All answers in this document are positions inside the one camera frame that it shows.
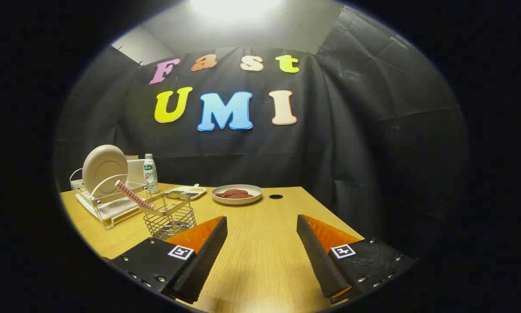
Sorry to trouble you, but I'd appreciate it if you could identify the beige round plate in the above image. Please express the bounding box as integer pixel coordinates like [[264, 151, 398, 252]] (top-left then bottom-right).
[[82, 145, 129, 197]]

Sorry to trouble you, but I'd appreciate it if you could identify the white divided tray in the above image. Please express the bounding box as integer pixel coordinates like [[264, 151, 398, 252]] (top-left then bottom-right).
[[166, 184, 207, 200]]

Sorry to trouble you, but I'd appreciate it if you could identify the metal wire basket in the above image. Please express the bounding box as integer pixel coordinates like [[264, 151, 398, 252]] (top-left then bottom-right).
[[143, 193, 197, 240]]

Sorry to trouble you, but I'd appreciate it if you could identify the white toaster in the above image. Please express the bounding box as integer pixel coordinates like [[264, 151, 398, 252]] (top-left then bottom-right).
[[125, 159, 147, 184]]

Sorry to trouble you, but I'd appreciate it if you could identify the spoon with red checked handle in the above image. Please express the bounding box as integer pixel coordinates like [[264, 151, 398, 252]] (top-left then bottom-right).
[[115, 180, 156, 212]]

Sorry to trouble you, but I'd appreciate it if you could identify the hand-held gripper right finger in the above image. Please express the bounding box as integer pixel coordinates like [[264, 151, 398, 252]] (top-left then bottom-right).
[[296, 214, 419, 305]]

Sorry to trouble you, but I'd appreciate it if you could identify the beige plate with patties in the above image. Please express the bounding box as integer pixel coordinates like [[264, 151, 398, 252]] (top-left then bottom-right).
[[211, 184, 263, 205]]

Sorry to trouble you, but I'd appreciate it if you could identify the white bottle with green label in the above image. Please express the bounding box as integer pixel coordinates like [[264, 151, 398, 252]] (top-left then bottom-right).
[[143, 153, 159, 194]]

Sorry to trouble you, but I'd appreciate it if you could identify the white wire dish rack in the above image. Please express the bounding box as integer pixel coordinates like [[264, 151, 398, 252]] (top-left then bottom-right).
[[70, 167, 156, 230]]

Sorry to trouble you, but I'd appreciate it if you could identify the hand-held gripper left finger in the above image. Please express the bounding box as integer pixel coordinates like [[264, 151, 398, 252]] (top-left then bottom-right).
[[108, 216, 228, 305]]

